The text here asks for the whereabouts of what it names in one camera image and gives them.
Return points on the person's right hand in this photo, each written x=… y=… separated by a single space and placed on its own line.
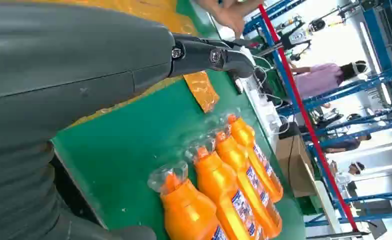
x=230 y=13

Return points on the brown cardboard box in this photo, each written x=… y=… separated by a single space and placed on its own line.
x=293 y=165

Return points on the blue metal frame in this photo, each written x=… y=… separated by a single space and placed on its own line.
x=345 y=88

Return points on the large yellow plastic sheet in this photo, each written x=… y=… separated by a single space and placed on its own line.
x=156 y=13

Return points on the white flat board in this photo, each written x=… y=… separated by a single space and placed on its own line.
x=325 y=202

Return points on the white power strip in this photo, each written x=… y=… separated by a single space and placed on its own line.
x=262 y=106

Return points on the standing person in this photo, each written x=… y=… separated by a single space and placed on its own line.
x=318 y=79

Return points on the seated person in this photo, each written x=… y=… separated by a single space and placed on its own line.
x=341 y=144

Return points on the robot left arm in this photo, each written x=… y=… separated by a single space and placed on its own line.
x=17 y=192

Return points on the green table mat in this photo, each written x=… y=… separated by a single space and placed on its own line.
x=133 y=132

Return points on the masked person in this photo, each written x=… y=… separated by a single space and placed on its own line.
x=356 y=167

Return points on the orange drink bottle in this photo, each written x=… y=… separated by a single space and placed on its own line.
x=244 y=134
x=186 y=215
x=232 y=154
x=216 y=179

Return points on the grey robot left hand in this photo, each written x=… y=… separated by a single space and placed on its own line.
x=66 y=56

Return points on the small yellow plastic sheet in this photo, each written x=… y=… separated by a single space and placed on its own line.
x=201 y=91

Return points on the black stand device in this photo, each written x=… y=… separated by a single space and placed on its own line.
x=292 y=41

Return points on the red pole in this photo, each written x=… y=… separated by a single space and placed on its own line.
x=302 y=109

